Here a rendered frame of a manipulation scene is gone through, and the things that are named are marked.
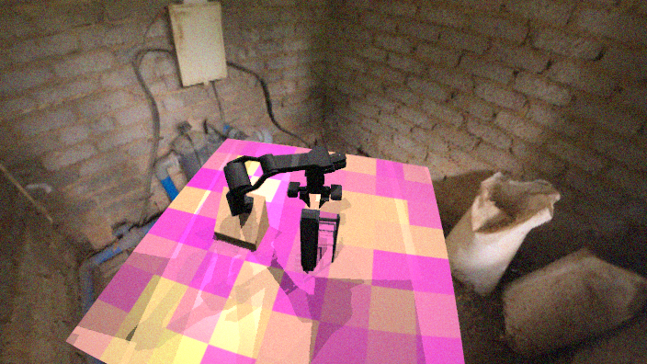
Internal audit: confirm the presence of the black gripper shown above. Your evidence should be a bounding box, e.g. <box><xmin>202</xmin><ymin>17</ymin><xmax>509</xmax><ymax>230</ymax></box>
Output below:
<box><xmin>287</xmin><ymin>176</ymin><xmax>342</xmax><ymax>209</ymax></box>

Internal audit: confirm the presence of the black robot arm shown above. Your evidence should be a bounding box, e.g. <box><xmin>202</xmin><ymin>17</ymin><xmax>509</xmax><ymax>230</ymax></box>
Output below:
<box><xmin>222</xmin><ymin>145</ymin><xmax>347</xmax><ymax>216</ymax></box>

